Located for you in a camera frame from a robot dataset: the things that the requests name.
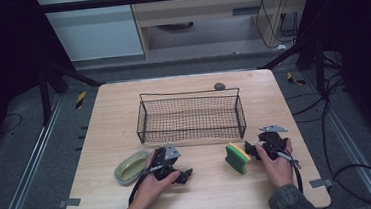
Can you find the black hanging desk cables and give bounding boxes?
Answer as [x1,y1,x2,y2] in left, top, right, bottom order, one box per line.
[253,0,301,51]

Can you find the thick black floor cable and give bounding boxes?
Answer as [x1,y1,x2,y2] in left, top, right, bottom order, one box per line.
[284,68,371,209]

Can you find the white cabinet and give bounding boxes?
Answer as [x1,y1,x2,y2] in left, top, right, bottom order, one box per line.
[35,0,146,66]

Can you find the person's left hand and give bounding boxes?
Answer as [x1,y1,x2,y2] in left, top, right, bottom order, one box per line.
[123,147,185,209]

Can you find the grey tape piece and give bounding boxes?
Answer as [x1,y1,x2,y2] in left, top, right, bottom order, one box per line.
[56,196,82,209]
[308,176,334,190]

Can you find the person's right hand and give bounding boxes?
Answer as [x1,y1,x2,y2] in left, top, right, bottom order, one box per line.
[255,138,296,192]

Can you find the black wire basket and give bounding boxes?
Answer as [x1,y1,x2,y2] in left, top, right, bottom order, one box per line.
[133,85,248,147]

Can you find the hand-held gripper cable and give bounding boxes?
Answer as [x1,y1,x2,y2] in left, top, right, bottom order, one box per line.
[276,149,305,196]
[125,163,169,207]

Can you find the black metal stand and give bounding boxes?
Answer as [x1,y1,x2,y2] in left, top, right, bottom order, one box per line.
[35,54,110,128]
[254,35,329,101]

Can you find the green and yellow sponge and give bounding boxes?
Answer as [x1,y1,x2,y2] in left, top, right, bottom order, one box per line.
[224,141,253,176]

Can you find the dark curtain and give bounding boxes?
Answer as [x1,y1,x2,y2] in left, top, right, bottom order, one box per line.
[293,0,371,161]
[0,0,82,163]

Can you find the yellow and black tape strip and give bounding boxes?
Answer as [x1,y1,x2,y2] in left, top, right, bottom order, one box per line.
[285,70,306,87]
[73,90,89,110]

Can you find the light wooden desk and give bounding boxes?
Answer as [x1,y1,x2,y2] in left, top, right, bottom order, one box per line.
[126,0,320,62]

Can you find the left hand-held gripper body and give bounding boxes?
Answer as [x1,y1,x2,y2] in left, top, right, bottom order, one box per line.
[150,141,185,185]

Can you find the aluminium floor rail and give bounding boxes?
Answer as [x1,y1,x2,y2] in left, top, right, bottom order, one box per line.
[0,93,73,209]
[303,68,371,209]

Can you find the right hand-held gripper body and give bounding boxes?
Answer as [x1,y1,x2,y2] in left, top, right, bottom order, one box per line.
[257,123,291,163]

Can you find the green soap dish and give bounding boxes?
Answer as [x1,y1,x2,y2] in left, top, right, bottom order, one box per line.
[112,148,155,188]

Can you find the right hand-held gripper cable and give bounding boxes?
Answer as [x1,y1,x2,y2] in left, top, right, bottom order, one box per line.
[276,149,305,196]

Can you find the left hand-held gripper cable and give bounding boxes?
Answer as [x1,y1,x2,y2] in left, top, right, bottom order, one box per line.
[125,163,169,207]

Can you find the thin black floor cable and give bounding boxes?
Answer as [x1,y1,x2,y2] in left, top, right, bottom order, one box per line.
[0,111,25,135]

